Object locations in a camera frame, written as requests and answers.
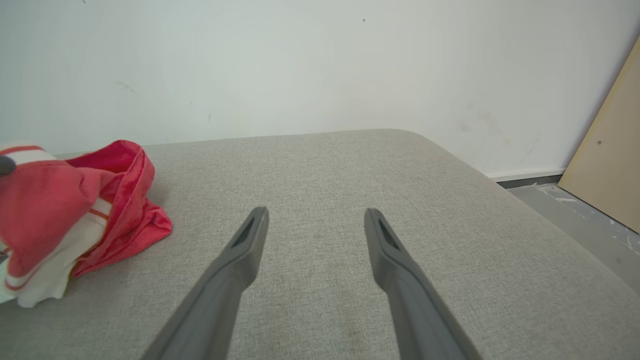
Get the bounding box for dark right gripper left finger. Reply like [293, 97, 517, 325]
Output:
[141, 206, 270, 360]

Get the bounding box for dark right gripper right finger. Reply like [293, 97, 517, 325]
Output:
[363, 207, 484, 360]

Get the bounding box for red shorts white stripes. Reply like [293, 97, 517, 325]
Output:
[0, 139, 174, 309]

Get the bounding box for grey fabric sofa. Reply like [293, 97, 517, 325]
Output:
[0, 128, 640, 360]

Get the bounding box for light wooden board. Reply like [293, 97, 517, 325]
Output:
[557, 34, 640, 235]

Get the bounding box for white wall baseboard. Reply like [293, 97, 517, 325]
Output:
[487, 168, 567, 183]

